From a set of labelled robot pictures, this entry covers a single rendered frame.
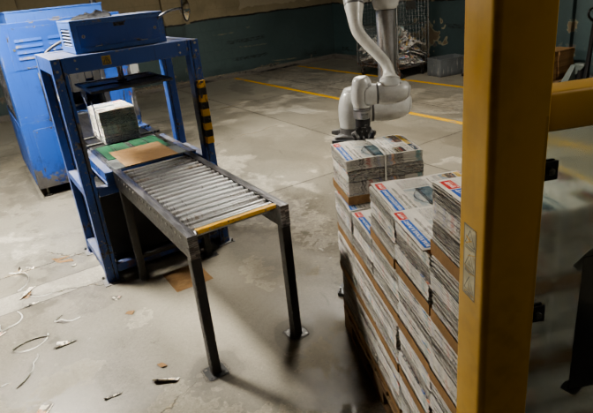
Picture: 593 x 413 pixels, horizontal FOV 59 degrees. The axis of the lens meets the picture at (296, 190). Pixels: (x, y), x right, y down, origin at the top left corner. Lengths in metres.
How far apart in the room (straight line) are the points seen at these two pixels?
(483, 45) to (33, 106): 5.36
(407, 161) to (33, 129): 4.26
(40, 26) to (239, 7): 7.01
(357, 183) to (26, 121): 4.11
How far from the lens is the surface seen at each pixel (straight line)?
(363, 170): 2.42
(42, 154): 5.95
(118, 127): 4.39
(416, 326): 1.86
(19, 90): 5.84
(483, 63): 0.77
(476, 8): 0.78
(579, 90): 0.85
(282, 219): 2.65
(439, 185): 1.44
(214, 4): 11.98
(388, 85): 2.62
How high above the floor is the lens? 1.82
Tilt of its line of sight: 22 degrees down
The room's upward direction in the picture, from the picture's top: 6 degrees counter-clockwise
